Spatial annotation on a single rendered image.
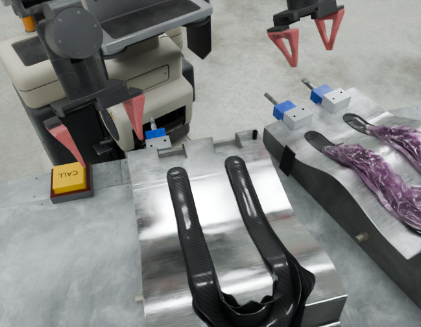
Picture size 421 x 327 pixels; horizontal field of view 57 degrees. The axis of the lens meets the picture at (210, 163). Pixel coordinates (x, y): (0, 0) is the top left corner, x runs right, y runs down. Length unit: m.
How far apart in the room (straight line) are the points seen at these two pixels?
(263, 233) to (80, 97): 0.34
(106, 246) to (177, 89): 0.47
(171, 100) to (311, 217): 0.48
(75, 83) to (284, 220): 0.38
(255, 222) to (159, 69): 0.50
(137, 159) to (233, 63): 1.87
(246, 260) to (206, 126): 1.57
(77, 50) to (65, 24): 0.03
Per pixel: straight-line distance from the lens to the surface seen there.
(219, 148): 0.77
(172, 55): 1.00
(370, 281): 0.73
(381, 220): 0.70
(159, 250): 0.61
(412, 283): 0.71
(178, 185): 0.69
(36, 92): 1.21
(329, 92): 0.91
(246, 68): 2.51
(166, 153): 0.76
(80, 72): 0.56
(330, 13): 0.82
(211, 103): 2.23
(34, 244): 0.79
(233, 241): 0.61
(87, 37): 0.49
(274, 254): 0.58
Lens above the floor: 1.42
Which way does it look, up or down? 49 degrees down
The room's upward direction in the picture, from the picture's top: 2 degrees counter-clockwise
